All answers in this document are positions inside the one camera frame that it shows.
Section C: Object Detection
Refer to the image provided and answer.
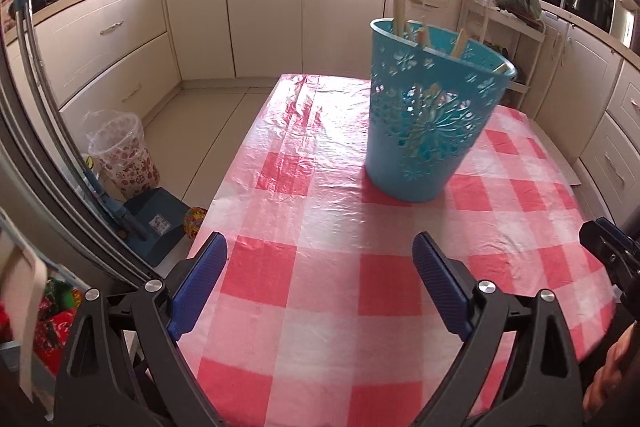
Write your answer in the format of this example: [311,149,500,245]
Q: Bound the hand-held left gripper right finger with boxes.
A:
[411,232,586,427]

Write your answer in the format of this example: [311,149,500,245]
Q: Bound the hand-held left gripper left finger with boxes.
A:
[52,231,229,427]

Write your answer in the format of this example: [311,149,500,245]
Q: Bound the teal perforated plastic basket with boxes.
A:
[364,18,517,202]

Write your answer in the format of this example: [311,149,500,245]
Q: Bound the bundle of bamboo chopsticks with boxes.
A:
[392,0,508,158]

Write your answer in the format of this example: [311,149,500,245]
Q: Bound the person's right hand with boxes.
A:
[582,321,640,424]

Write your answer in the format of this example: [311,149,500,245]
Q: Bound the yellow patterned slipper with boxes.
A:
[184,207,208,240]

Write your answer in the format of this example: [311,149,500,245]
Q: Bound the blue floor box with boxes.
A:
[124,188,192,265]

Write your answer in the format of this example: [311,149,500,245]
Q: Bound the red white checked tablecloth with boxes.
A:
[177,73,618,427]

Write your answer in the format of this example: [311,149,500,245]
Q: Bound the red patterned packet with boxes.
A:
[37,279,83,358]

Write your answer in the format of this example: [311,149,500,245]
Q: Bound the floral trash bin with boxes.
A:
[82,109,161,200]

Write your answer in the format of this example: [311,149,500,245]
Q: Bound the white trolley rack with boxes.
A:
[467,0,546,112]

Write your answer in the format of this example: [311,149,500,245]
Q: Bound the white rice cooker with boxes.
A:
[611,0,640,48]

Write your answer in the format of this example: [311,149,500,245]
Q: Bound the steel pot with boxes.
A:
[570,0,608,20]

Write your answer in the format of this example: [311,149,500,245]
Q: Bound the cream kitchen base cabinets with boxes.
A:
[30,0,640,228]

